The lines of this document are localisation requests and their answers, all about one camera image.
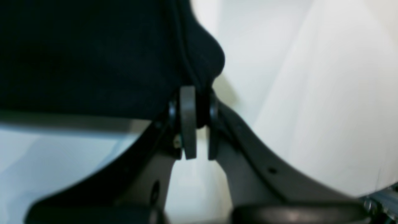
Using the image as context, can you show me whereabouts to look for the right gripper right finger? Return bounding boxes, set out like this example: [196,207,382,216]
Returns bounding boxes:
[208,92,372,224]

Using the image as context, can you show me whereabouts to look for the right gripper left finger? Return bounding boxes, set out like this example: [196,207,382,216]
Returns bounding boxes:
[25,86,197,224]

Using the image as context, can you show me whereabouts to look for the black T-shirt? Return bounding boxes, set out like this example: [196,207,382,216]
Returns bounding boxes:
[0,0,225,127]

